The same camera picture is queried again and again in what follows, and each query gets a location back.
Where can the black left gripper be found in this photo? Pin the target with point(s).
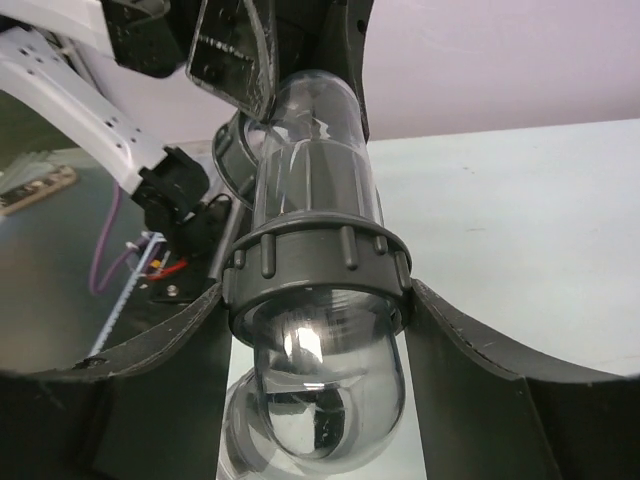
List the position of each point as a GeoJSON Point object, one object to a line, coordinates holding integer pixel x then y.
{"type": "Point", "coordinates": [234, 50]}

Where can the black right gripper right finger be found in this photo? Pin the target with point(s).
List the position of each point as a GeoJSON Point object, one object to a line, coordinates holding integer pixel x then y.
{"type": "Point", "coordinates": [490, 407]}

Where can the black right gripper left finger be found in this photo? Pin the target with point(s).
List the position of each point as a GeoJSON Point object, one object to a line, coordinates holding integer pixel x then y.
{"type": "Point", "coordinates": [148, 408]}

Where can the clear elbow pipe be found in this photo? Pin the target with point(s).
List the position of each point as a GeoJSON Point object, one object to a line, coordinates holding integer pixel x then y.
{"type": "Point", "coordinates": [311, 156]}
{"type": "Point", "coordinates": [319, 296]}

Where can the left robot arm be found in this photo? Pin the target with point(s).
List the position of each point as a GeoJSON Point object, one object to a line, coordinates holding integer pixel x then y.
{"type": "Point", "coordinates": [152, 38]}

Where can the white slotted cable duct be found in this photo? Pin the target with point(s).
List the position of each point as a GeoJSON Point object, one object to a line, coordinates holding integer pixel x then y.
{"type": "Point", "coordinates": [138, 272]}

